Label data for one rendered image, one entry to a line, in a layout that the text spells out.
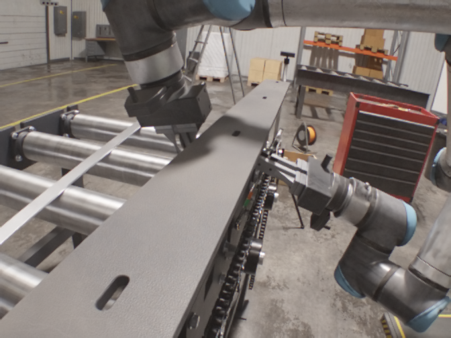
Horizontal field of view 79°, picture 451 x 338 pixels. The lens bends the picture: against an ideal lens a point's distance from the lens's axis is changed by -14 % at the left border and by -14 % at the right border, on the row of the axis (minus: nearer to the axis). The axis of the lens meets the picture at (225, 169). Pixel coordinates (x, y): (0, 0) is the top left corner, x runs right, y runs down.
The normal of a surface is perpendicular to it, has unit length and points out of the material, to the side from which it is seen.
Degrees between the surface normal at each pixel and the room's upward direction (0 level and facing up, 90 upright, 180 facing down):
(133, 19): 119
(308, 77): 90
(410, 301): 66
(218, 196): 0
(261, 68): 90
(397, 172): 90
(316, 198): 96
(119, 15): 109
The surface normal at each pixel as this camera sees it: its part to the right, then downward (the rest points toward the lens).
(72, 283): 0.10, -0.91
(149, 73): 0.01, 0.64
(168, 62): 0.67, 0.33
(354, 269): -0.75, -0.15
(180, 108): -0.26, 0.66
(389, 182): -0.25, 0.37
